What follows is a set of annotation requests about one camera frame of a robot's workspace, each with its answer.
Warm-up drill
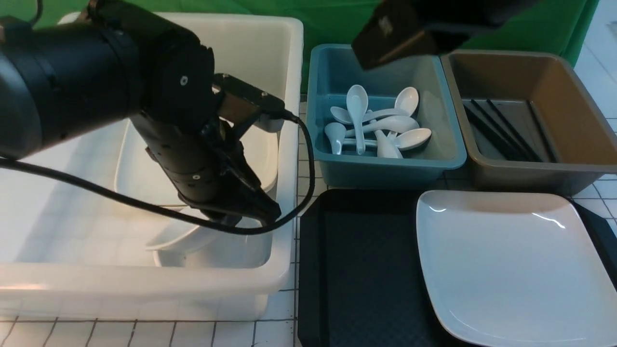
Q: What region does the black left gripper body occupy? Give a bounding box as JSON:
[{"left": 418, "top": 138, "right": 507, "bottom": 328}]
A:
[{"left": 131, "top": 73, "right": 286, "bottom": 197}]

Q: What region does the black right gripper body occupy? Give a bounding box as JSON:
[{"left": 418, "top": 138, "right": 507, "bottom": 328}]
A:
[{"left": 352, "top": 0, "right": 472, "bottom": 70}]

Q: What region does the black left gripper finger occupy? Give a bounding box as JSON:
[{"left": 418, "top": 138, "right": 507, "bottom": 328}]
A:
[{"left": 178, "top": 186, "right": 282, "bottom": 226}]

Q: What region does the white bowl tray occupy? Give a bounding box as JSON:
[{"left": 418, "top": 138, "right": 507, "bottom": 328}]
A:
[{"left": 145, "top": 219, "right": 233, "bottom": 254}]

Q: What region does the white ceramic soup spoon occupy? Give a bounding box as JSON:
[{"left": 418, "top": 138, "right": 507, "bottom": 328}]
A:
[{"left": 346, "top": 85, "right": 369, "bottom": 155}]

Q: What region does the large white rice plate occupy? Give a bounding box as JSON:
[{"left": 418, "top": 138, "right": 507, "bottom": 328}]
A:
[{"left": 416, "top": 190, "right": 617, "bottom": 347}]

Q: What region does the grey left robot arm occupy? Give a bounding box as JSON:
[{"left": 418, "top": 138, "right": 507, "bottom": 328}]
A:
[{"left": 1, "top": 0, "right": 292, "bottom": 235}]

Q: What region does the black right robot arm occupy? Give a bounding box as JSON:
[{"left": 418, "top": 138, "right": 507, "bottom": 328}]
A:
[{"left": 351, "top": 0, "right": 536, "bottom": 70}]

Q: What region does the top white square plate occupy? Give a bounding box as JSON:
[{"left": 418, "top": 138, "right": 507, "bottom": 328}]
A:
[{"left": 114, "top": 122, "right": 279, "bottom": 210}]

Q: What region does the white bowl in tub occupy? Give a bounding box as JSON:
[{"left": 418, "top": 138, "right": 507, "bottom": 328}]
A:
[{"left": 152, "top": 233, "right": 272, "bottom": 268}]

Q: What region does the white soup spoon upper right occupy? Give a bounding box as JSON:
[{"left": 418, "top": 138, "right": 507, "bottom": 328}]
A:
[{"left": 394, "top": 86, "right": 419, "bottom": 117}]

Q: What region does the teal plastic bin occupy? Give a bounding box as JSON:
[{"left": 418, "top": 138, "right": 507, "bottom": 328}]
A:
[{"left": 306, "top": 44, "right": 467, "bottom": 189}]

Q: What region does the white soup spoon long middle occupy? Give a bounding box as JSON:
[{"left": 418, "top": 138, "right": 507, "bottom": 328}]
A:
[{"left": 362, "top": 116, "right": 419, "bottom": 134}]

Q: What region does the white soup spoon back left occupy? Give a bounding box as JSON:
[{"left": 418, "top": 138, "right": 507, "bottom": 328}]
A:
[{"left": 330, "top": 107, "right": 412, "bottom": 125}]

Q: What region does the white soup spoon front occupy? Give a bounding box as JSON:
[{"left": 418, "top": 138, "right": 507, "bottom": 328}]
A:
[{"left": 374, "top": 130, "right": 403, "bottom": 160}]

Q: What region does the black chopstick left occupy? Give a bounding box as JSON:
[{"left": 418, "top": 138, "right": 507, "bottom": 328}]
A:
[{"left": 464, "top": 106, "right": 522, "bottom": 160}]

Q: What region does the black chopstick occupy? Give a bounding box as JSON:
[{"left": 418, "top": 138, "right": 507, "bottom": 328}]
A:
[
  {"left": 526, "top": 99, "right": 558, "bottom": 163},
  {"left": 469, "top": 99, "right": 543, "bottom": 162},
  {"left": 464, "top": 106, "right": 522, "bottom": 160}
]

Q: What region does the black serving tray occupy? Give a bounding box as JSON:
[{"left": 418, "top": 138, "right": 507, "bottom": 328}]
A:
[{"left": 298, "top": 189, "right": 616, "bottom": 347}]

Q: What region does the black chopstick middle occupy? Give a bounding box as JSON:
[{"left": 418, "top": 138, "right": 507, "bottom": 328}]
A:
[{"left": 469, "top": 99, "right": 543, "bottom": 162}]

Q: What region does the large white plastic tub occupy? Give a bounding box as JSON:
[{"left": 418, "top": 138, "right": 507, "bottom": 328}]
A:
[{"left": 0, "top": 13, "right": 304, "bottom": 321}]

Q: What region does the black chopstick right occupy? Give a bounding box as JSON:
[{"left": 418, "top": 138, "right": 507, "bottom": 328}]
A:
[{"left": 526, "top": 99, "right": 558, "bottom": 163}]

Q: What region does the brown plastic bin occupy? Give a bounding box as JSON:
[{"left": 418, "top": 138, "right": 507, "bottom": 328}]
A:
[{"left": 441, "top": 50, "right": 617, "bottom": 195}]

